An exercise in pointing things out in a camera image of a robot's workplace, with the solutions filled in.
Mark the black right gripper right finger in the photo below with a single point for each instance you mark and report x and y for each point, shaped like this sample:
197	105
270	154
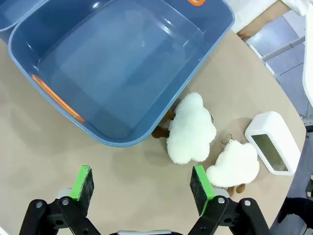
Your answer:
220	215

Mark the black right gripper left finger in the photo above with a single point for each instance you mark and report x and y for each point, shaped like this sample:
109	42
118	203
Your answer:
61	215

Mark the white digital clock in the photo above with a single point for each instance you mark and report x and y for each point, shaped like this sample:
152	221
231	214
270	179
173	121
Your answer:
274	132

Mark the large blue plastic basket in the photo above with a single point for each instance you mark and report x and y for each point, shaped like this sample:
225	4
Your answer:
117	63

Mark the small white cloud plush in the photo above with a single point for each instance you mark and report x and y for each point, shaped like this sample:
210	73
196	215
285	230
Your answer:
234	166

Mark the black object beside table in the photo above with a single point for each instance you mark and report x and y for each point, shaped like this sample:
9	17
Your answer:
298	213

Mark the large white cloud plush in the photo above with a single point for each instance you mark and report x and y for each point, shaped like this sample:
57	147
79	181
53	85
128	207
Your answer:
190	129

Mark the white panel edge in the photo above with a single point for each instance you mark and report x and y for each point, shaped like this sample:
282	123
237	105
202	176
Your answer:
308	61

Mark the white metal frame rail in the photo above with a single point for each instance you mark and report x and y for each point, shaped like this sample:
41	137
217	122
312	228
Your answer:
283	47

